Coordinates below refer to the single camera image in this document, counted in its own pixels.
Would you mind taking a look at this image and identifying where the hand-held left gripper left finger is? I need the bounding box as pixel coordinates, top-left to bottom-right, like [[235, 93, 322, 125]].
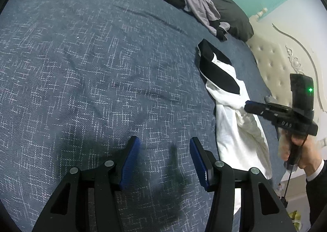
[[32, 136, 140, 232]]

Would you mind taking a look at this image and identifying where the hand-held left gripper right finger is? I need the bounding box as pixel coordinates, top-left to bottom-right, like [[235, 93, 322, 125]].
[[189, 137, 294, 232]]

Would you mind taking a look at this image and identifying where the white polo shirt black trim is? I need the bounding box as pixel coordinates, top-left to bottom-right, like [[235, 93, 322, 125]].
[[196, 39, 273, 222]]

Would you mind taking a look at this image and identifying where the person's right forearm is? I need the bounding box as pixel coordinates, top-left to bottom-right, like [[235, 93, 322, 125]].
[[305, 160, 327, 232]]

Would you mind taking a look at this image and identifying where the person's right hand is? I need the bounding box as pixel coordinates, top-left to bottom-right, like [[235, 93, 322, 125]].
[[278, 131, 327, 177]]

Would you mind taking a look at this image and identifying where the cream tufted headboard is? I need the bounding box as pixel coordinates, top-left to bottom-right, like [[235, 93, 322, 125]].
[[246, 8, 327, 146]]

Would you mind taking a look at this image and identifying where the dark grey long pillow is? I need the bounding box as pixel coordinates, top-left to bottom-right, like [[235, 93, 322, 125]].
[[204, 0, 255, 43]]

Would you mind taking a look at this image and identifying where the blue patterned bed sheet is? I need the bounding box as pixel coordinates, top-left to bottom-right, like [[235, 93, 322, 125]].
[[0, 0, 284, 232]]

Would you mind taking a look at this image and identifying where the yellow green object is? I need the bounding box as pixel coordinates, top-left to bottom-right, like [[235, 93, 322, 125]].
[[288, 210, 302, 223]]

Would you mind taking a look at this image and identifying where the dark gripper cable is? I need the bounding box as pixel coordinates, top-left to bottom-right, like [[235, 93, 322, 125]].
[[280, 168, 292, 208]]

